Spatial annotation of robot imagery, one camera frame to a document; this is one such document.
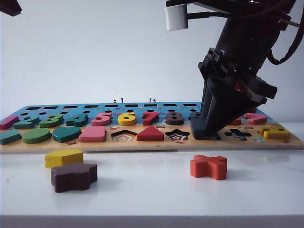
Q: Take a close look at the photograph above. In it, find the magenta number one piece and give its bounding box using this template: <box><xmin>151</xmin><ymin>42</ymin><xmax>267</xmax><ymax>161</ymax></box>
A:
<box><xmin>0</xmin><ymin>115</ymin><xmax>19</xmax><ymax>130</ymax></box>

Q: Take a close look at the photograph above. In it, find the red triangle block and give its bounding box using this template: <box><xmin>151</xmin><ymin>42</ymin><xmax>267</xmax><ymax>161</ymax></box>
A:
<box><xmin>136</xmin><ymin>125</ymin><xmax>165</xmax><ymax>142</ymax></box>

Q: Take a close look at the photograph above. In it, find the brown number eight piece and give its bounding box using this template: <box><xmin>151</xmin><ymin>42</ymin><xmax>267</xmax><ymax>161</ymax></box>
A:
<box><xmin>165</xmin><ymin>111</ymin><xmax>184</xmax><ymax>126</ymax></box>

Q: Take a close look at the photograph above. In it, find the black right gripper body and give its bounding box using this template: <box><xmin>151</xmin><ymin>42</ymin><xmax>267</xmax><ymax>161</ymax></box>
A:
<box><xmin>198</xmin><ymin>47</ymin><xmax>278</xmax><ymax>105</ymax></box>

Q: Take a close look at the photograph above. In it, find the yellow math sign piece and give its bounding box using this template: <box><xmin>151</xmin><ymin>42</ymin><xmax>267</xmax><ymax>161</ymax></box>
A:
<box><xmin>258</xmin><ymin>125</ymin><xmax>292</xmax><ymax>139</ymax></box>

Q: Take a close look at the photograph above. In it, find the teal parallelogram block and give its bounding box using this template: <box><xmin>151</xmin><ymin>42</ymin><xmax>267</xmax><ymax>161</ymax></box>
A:
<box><xmin>0</xmin><ymin>129</ymin><xmax>22</xmax><ymax>145</ymax></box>

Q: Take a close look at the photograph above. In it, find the dark blue square block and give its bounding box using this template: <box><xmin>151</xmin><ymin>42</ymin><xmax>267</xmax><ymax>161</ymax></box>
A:
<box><xmin>190</xmin><ymin>116</ymin><xmax>229</xmax><ymax>139</ymax></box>

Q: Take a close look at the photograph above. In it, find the pink trapezoid block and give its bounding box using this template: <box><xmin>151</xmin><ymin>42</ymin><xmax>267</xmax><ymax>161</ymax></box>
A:
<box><xmin>79</xmin><ymin>126</ymin><xmax>106</xmax><ymax>143</ymax></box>

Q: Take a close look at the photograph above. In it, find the yellow number six piece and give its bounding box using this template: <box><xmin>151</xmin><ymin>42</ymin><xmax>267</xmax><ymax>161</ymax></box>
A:
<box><xmin>118</xmin><ymin>112</ymin><xmax>137</xmax><ymax>126</ymax></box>

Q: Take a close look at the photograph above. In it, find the thin grey metal rod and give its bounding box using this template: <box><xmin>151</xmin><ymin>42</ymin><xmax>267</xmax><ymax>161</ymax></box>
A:
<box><xmin>281</xmin><ymin>20</ymin><xmax>301</xmax><ymax>28</ymax></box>

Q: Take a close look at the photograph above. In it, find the green number two piece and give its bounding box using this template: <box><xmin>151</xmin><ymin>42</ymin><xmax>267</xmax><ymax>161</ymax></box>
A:
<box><xmin>13</xmin><ymin>114</ymin><xmax>41</xmax><ymax>130</ymax></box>

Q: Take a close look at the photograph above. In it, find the yellow pentagon block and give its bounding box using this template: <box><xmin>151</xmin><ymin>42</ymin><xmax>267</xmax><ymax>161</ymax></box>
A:
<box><xmin>44</xmin><ymin>149</ymin><xmax>84</xmax><ymax>169</ymax></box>

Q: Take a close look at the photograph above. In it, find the pink number five piece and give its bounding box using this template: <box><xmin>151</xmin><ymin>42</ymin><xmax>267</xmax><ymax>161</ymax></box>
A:
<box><xmin>91</xmin><ymin>112</ymin><xmax>114</xmax><ymax>126</ymax></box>

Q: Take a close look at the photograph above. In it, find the green number three piece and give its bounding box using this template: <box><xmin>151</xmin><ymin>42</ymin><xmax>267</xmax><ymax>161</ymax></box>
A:
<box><xmin>39</xmin><ymin>114</ymin><xmax>64</xmax><ymax>128</ymax></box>

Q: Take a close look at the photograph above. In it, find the pink math sign piece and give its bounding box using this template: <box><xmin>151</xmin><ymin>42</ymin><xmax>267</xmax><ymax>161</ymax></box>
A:
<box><xmin>244</xmin><ymin>113</ymin><xmax>268</xmax><ymax>125</ymax></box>

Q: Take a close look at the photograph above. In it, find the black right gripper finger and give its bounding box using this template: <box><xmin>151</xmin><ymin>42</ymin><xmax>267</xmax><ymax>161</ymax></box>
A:
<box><xmin>200</xmin><ymin>77</ymin><xmax>239</xmax><ymax>133</ymax></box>
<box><xmin>237</xmin><ymin>94</ymin><xmax>266</xmax><ymax>122</ymax></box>

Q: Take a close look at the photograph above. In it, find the red number seven piece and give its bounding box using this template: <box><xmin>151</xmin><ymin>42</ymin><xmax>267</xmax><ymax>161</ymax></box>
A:
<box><xmin>142</xmin><ymin>111</ymin><xmax>161</xmax><ymax>126</ymax></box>

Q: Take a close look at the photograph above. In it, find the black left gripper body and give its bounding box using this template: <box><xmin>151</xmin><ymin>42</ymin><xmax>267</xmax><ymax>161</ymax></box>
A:
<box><xmin>0</xmin><ymin>0</ymin><xmax>23</xmax><ymax>17</ymax></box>

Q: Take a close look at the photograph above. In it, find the teal semicircle block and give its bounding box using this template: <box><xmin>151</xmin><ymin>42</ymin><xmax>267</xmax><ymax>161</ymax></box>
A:
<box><xmin>52</xmin><ymin>126</ymin><xmax>82</xmax><ymax>144</ymax></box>

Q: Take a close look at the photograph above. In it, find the orange cross block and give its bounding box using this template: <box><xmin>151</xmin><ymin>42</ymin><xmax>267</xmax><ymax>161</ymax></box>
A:
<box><xmin>190</xmin><ymin>155</ymin><xmax>228</xmax><ymax>181</ymax></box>

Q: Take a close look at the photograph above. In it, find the black sleeved cable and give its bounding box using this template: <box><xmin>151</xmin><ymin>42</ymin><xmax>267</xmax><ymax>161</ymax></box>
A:
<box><xmin>267</xmin><ymin>0</ymin><xmax>304</xmax><ymax>65</ymax></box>

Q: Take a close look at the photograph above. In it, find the green oval block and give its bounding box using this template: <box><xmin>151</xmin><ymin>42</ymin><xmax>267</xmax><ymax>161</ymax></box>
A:
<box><xmin>22</xmin><ymin>127</ymin><xmax>52</xmax><ymax>144</ymax></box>

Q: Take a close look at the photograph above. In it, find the dark brown star block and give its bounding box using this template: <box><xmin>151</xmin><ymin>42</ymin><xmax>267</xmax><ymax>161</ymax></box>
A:
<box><xmin>50</xmin><ymin>162</ymin><xmax>98</xmax><ymax>193</ymax></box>

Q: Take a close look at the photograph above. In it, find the dark green number four piece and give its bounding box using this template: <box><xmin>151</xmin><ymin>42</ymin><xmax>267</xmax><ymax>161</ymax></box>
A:
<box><xmin>66</xmin><ymin>113</ymin><xmax>89</xmax><ymax>127</ymax></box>

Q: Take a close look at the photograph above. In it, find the colourful wooden puzzle board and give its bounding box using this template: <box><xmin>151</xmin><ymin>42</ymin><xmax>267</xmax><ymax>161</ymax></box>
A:
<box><xmin>0</xmin><ymin>102</ymin><xmax>304</xmax><ymax>154</ymax></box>

